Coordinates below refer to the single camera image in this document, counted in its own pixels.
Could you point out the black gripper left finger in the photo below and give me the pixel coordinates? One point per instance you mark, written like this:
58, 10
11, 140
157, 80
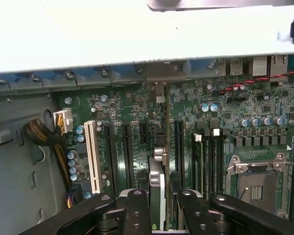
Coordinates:
137, 215

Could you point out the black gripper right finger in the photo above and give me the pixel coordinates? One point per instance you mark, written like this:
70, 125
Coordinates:
198, 218

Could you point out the metal socket cover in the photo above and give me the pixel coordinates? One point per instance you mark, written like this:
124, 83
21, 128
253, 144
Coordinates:
241, 169

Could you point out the CPU socket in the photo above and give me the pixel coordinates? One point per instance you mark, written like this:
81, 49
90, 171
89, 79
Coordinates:
259, 191

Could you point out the white expansion slot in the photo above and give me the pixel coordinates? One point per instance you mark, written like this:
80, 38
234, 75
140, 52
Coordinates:
91, 156

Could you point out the short black expansion slot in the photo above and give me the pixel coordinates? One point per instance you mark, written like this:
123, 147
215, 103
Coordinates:
143, 132

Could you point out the green motherboard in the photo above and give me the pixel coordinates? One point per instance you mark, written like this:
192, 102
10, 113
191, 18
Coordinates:
137, 110

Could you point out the open black PC case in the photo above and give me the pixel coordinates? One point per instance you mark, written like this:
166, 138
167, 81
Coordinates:
14, 147

